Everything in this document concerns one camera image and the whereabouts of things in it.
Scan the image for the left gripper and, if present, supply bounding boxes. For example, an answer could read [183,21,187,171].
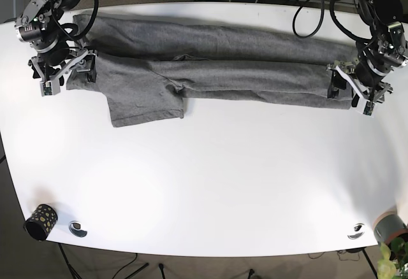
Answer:
[327,59,393,116]

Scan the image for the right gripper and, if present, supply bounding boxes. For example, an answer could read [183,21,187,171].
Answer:
[28,46,98,97]

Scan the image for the grey heather T-shirt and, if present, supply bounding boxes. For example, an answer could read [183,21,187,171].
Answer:
[66,17,357,127]

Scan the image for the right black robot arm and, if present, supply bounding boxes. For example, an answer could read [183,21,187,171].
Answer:
[15,0,99,96]

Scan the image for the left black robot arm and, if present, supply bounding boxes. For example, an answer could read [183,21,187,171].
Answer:
[287,0,407,115]

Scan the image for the right silver table grommet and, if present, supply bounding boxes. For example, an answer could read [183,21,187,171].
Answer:
[347,223,366,240]

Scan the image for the silver table grommet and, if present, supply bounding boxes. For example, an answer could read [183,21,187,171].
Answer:
[347,223,366,240]
[68,221,87,238]

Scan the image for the grey flower pot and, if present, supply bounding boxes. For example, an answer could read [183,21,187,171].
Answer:
[373,211,407,245]

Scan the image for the left silver table grommet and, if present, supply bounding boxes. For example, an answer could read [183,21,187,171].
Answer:
[68,221,87,238]

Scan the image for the black gold-dotted cup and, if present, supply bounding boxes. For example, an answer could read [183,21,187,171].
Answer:
[23,204,58,241]

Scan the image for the green potted plant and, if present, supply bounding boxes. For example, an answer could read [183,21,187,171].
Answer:
[377,237,407,279]

